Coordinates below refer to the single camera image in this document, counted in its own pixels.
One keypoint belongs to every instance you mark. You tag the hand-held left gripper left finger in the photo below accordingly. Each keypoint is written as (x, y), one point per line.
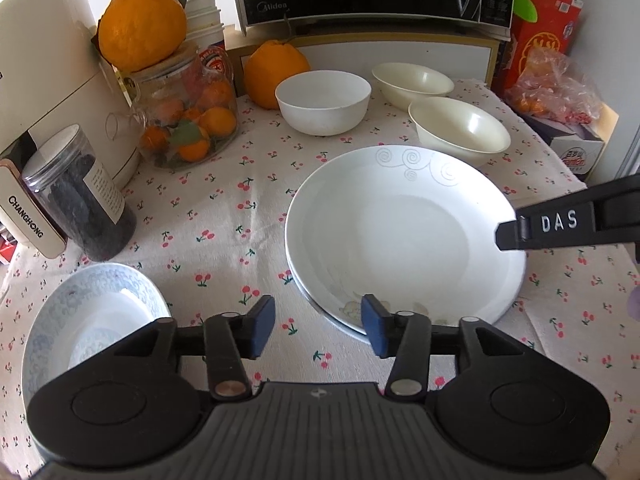
(261, 325)

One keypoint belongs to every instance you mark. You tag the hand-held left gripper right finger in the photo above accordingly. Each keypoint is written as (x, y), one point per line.
(376, 325)

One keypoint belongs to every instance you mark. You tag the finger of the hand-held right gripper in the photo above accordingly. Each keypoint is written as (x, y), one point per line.
(555, 222)

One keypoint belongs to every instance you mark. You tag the white plate with swirl print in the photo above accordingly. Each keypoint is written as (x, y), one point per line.
(400, 230)

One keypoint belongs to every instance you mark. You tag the cream bowl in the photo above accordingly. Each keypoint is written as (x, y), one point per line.
(412, 82)
(457, 127)

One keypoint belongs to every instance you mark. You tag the blue and white carton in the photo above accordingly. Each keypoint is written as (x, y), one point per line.
(575, 147)

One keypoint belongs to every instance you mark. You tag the cherry print tablecloth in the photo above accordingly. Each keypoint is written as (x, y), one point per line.
(220, 220)

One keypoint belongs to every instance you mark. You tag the plastic bag of small oranges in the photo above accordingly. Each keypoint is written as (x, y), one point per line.
(555, 87)

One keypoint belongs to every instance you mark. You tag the blue patterned bowl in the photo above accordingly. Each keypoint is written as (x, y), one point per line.
(95, 305)

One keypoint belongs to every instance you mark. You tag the red cardboard box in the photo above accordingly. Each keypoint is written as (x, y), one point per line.
(545, 30)

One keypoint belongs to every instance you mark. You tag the clear jar of dark fruit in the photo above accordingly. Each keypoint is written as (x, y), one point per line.
(82, 195)

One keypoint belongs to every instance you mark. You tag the glass jar of small oranges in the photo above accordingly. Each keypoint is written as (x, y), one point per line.
(187, 115)

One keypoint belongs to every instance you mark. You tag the white bowl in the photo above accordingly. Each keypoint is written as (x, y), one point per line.
(322, 105)

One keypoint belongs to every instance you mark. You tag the orange with stem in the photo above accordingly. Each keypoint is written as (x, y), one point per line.
(275, 72)

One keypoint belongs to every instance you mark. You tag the white shelf with wooden edge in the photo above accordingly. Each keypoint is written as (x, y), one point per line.
(350, 55)

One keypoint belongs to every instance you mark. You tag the red instant noodle cup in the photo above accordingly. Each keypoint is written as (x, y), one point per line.
(212, 60)

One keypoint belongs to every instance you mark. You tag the stack of white paper cups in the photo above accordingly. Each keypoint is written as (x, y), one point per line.
(205, 17)

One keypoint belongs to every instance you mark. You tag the large orange with leaves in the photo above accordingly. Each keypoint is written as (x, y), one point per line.
(142, 27)

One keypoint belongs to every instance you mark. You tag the white kitchen appliance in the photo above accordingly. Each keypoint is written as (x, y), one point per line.
(50, 60)

